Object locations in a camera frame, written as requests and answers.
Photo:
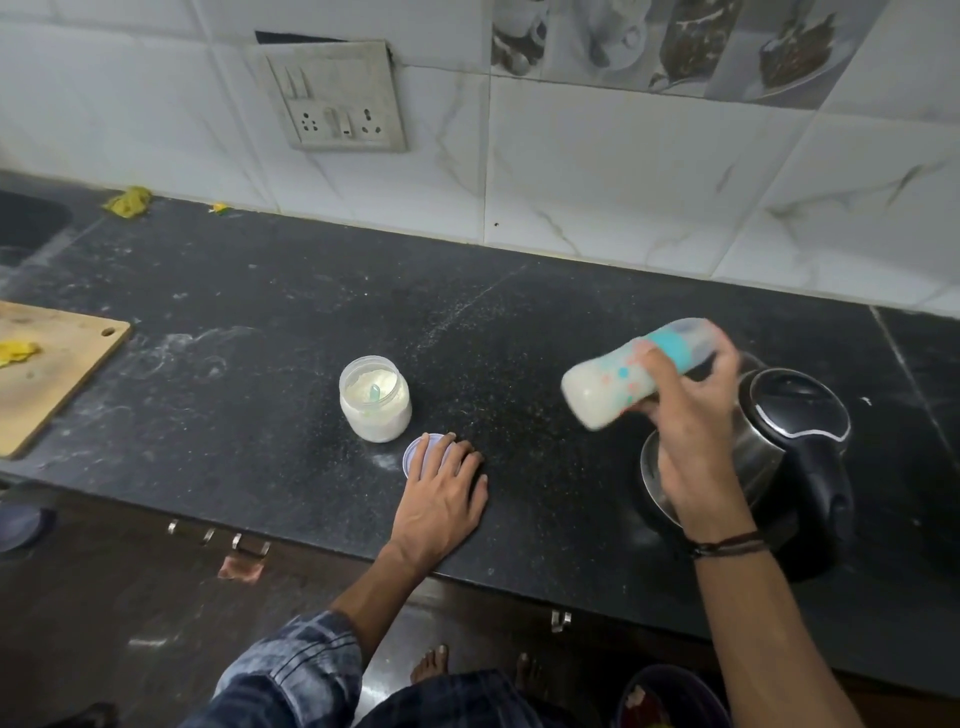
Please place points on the person's right hand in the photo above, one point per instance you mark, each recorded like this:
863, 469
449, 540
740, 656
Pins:
697, 450

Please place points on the person's left hand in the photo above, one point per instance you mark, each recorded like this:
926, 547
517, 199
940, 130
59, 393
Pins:
439, 510

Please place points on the lavender round jar lid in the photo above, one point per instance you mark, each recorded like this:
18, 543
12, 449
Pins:
411, 459

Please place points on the steel black electric kettle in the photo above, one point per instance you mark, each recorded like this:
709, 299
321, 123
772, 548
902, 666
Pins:
795, 450

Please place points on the glass jar of white powder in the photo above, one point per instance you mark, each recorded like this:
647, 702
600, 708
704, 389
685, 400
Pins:
375, 420

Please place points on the teal baby bottle cap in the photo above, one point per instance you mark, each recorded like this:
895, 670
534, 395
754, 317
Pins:
679, 341

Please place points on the clear baby bottle teal print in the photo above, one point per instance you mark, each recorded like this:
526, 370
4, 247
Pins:
600, 394

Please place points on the person's right forearm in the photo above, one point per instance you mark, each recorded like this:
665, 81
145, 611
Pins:
772, 637

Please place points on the person's left forearm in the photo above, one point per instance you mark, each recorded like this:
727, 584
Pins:
379, 600

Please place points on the person's left foot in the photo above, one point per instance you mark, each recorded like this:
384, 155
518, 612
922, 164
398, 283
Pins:
430, 666

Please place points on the person's foot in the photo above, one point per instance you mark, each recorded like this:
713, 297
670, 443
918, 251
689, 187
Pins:
430, 666
527, 671

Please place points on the person's right foot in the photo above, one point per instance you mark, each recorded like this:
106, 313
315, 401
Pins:
527, 671

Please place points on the black wrist bands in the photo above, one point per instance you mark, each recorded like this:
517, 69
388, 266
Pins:
729, 546

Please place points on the blue plaid shirt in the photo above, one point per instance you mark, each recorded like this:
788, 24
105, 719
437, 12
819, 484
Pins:
300, 675

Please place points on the purple waste bin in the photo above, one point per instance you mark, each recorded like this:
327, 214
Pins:
679, 701

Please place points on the small yellow green scrap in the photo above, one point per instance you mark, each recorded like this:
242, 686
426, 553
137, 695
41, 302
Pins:
219, 208

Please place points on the wooden cutting board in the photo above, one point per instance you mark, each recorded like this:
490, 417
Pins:
52, 382

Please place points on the clear blue round lid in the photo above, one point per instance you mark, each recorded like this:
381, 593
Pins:
21, 527

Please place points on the crumpled yellow cloth scrap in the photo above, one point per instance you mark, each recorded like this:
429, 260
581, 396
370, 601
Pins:
127, 202

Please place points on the yellow peel scrap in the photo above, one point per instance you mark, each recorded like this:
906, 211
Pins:
16, 352

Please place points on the black kitchen sink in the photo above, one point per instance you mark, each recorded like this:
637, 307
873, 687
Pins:
30, 225

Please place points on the grey wall switch socket plate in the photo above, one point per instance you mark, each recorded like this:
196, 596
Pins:
330, 94

